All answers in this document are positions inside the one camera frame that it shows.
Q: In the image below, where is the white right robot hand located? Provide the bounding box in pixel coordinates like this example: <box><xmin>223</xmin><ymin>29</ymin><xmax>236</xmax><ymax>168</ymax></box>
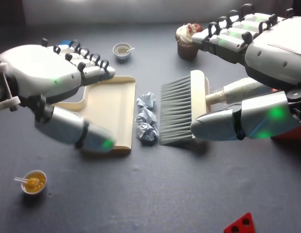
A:
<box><xmin>190</xmin><ymin>3</ymin><xmax>301</xmax><ymax>142</ymax></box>

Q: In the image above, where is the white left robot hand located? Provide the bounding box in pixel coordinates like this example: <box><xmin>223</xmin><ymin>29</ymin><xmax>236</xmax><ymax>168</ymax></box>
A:
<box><xmin>0</xmin><ymin>38</ymin><xmax>116</xmax><ymax>154</ymax></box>

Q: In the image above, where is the cream plastic dustpan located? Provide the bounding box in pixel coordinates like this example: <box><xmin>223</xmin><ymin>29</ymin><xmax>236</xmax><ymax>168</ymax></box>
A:
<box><xmin>50</xmin><ymin>75</ymin><xmax>137</xmax><ymax>157</ymax></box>

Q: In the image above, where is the pale blue paper ball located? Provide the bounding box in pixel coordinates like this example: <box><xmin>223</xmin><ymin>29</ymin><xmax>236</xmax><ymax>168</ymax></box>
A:
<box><xmin>136</xmin><ymin>91</ymin><xmax>158</xmax><ymax>110</ymax></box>
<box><xmin>135</xmin><ymin>108</ymin><xmax>158</xmax><ymax>125</ymax></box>
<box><xmin>135</xmin><ymin>122</ymin><xmax>159</xmax><ymax>146</ymax></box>

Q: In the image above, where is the small bowl of green soup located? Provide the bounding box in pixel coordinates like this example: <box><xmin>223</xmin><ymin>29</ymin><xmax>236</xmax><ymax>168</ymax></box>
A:
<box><xmin>112</xmin><ymin>42</ymin><xmax>136</xmax><ymax>63</ymax></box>

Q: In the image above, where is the toy cupcake with red hearts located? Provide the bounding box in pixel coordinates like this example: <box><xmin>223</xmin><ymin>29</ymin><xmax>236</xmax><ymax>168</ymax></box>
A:
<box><xmin>174</xmin><ymin>23</ymin><xmax>204</xmax><ymax>60</ymax></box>

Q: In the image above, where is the small bowl of yellow soup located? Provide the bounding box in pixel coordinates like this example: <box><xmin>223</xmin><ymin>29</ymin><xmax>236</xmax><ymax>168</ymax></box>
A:
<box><xmin>14</xmin><ymin>169</ymin><xmax>48</xmax><ymax>196</ymax></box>

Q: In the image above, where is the white backdrop cloth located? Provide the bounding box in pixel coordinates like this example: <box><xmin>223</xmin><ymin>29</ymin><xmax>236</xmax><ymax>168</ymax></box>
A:
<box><xmin>21</xmin><ymin>0</ymin><xmax>301</xmax><ymax>25</ymax></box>

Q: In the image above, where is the grey table cloth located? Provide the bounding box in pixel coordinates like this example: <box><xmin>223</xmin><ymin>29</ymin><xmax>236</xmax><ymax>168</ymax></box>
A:
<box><xmin>0</xmin><ymin>20</ymin><xmax>301</xmax><ymax>233</ymax></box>

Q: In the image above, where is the red triangle block with holes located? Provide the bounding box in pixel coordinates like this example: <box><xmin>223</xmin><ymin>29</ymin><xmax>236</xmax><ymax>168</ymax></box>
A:
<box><xmin>223</xmin><ymin>212</ymin><xmax>256</xmax><ymax>233</ymax></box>

